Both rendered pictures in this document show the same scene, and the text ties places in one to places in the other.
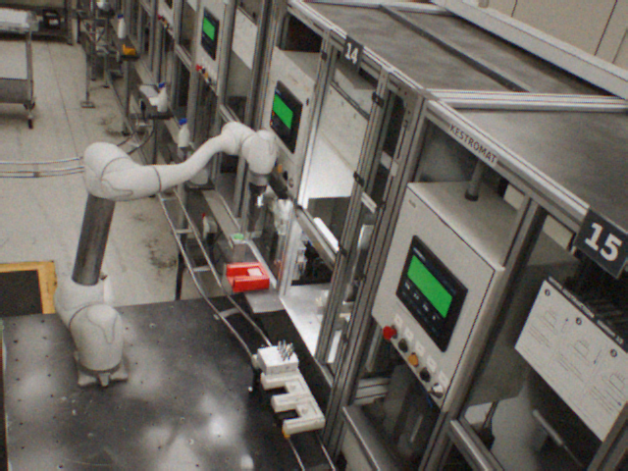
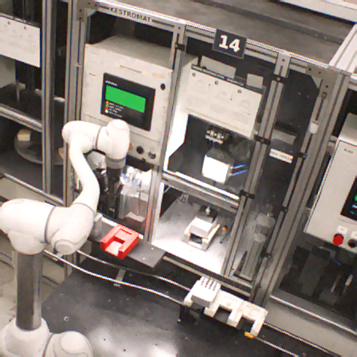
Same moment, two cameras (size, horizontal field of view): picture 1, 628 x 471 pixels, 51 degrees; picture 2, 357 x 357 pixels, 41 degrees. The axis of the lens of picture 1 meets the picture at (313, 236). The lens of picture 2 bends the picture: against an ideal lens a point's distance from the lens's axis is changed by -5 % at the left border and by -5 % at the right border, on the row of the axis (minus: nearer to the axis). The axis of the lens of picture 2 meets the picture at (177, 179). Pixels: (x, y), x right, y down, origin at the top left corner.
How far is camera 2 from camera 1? 147 cm
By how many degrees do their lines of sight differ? 34
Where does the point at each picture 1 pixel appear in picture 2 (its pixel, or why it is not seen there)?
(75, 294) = (34, 340)
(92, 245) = (37, 295)
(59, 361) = not seen: outside the picture
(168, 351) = (100, 331)
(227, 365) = (145, 314)
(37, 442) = not seen: outside the picture
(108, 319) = (84, 343)
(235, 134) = (88, 134)
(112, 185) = (72, 241)
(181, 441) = not seen: outside the picture
